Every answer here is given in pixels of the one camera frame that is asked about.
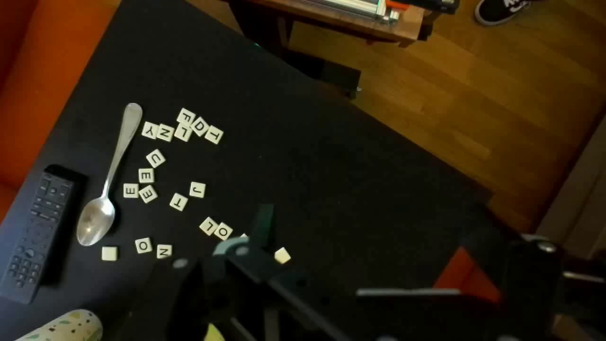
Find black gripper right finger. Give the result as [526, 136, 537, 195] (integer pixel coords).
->
[355, 233, 564, 341]

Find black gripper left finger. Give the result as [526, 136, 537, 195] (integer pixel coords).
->
[119, 202, 355, 341]

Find black remote control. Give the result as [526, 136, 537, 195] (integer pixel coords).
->
[0, 163, 90, 306]

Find yellow plastic object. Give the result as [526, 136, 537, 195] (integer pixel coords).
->
[202, 320, 225, 341]

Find cream letter tile O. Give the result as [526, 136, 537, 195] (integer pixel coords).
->
[211, 221, 234, 242]
[132, 236, 155, 255]

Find cream letter tile L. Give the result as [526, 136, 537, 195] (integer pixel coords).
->
[196, 216, 219, 236]

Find silver metal spoon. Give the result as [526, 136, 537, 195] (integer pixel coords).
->
[73, 100, 145, 248]

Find white dotted paper cup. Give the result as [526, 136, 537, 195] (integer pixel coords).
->
[16, 306, 104, 341]

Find cream letter tile U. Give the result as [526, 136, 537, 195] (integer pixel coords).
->
[143, 147, 166, 168]

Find cream letter tile Y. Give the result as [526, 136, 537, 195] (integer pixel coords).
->
[140, 119, 158, 142]

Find black side table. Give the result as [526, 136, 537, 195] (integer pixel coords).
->
[0, 0, 507, 341]

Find orange sofa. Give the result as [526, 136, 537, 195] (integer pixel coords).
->
[0, 0, 503, 306]

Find black sneaker white logo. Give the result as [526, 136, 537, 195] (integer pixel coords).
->
[471, 0, 532, 28]

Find brown wooden low table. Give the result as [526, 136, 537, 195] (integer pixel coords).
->
[242, 0, 437, 45]

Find stacked books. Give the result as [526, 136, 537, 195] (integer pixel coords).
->
[327, 0, 407, 24]

